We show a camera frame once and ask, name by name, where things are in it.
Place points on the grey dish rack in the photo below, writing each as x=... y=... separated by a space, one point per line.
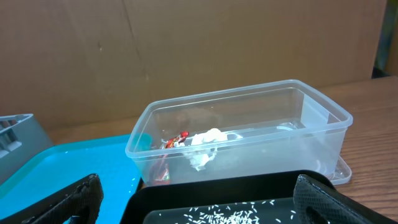
x=22 y=137

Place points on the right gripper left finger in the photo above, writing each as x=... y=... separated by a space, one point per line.
x=78 y=203

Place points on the pile of spilled rice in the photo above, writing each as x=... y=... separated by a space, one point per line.
x=255 y=212

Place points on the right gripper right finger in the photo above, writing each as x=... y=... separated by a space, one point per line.
x=317 y=203

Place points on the white tissue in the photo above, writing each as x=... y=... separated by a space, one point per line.
x=204 y=148

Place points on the brown cardboard backdrop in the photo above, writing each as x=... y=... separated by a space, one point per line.
x=71 y=62

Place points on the black tray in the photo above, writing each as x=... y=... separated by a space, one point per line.
x=164 y=203

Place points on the teal plastic tray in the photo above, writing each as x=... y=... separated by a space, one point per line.
x=62 y=165

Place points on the red snack wrapper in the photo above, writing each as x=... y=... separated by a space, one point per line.
x=159 y=172

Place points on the clear plastic bin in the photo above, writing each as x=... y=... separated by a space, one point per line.
x=272 y=127

